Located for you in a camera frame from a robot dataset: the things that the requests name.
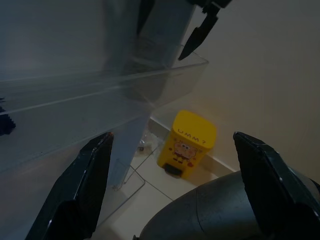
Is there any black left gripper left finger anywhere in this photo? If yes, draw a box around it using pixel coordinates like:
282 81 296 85
24 131 115 240

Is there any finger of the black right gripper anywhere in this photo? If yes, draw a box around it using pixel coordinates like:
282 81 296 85
177 12 220 61
136 0 157 36

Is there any clear plastic rubbish bag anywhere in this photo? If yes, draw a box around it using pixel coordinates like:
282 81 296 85
137 131 163 154

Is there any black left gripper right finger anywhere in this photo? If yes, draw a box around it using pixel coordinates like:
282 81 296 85
232 131 320 240

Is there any silver fridge main door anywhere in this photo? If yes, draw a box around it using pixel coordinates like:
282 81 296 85
0 0 210 240

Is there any clear fridge door bin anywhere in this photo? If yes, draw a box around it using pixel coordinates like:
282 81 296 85
0 56 210 176

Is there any yellow cartoon pedal bin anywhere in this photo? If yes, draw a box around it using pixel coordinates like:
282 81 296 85
156 109 217 179

